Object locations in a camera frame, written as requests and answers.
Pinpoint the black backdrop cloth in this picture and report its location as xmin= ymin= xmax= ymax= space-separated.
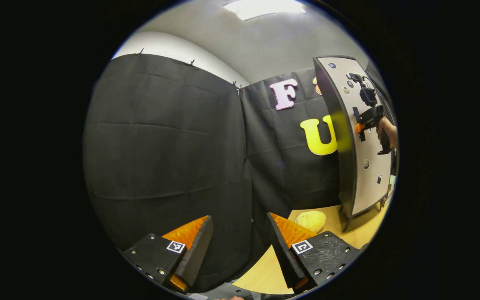
xmin=82 ymin=53 xmax=395 ymax=292

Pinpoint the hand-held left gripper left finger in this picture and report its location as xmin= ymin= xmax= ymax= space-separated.
xmin=122 ymin=215 xmax=214 ymax=293

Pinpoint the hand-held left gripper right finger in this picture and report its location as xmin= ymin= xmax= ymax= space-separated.
xmin=266 ymin=212 xmax=361 ymax=292

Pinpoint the pale yellow round object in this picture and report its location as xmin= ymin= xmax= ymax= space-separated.
xmin=296 ymin=210 xmax=327 ymax=233

